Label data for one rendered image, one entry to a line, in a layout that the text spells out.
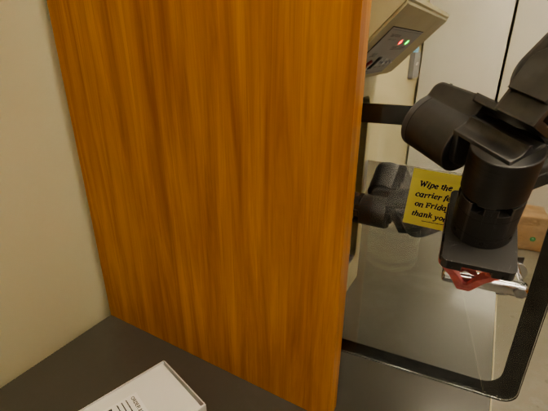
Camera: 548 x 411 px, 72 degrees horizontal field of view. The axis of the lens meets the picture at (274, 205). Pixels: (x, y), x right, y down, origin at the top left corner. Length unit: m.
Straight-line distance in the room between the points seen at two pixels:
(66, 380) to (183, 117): 0.49
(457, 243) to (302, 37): 0.26
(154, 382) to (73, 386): 0.15
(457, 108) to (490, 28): 3.18
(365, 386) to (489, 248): 0.36
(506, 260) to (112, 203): 0.58
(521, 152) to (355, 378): 0.48
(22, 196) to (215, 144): 0.37
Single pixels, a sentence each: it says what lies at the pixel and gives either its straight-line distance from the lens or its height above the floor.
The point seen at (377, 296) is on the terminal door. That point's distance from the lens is 0.59.
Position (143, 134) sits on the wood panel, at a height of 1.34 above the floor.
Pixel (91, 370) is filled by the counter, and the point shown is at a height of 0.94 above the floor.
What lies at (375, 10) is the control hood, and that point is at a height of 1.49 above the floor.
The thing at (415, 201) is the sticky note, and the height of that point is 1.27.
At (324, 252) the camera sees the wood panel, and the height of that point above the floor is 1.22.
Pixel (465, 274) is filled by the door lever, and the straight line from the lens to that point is 0.50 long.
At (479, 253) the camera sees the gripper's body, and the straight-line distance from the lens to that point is 0.42.
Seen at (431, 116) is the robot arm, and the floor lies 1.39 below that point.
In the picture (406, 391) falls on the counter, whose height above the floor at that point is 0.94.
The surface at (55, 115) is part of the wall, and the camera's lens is 0.76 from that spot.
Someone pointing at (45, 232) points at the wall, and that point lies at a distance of 0.78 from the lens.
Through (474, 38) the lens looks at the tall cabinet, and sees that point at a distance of 3.58.
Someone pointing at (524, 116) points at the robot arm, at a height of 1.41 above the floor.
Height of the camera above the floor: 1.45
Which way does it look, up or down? 23 degrees down
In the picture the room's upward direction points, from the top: straight up
